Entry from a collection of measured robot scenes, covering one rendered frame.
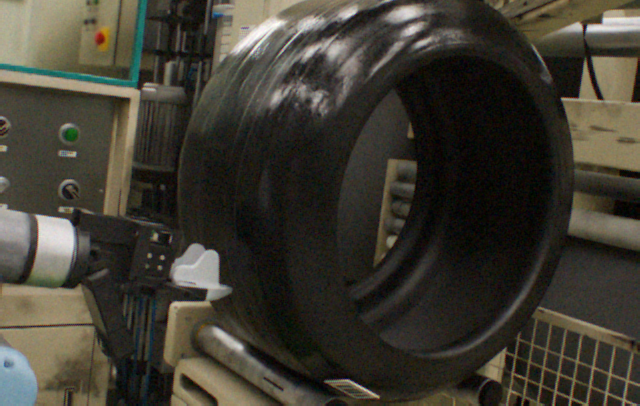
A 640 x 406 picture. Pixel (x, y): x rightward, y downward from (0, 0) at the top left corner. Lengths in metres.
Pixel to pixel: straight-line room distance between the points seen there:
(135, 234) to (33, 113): 0.59
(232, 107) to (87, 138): 0.54
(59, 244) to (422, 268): 0.70
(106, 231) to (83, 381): 0.67
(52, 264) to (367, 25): 0.44
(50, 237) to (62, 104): 0.63
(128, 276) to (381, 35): 0.40
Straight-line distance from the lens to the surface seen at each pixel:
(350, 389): 1.02
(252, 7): 1.34
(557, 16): 1.42
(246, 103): 0.96
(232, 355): 1.17
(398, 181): 1.61
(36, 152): 1.46
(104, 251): 0.90
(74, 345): 1.50
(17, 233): 0.85
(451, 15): 1.01
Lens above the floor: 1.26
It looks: 5 degrees down
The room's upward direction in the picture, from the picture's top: 8 degrees clockwise
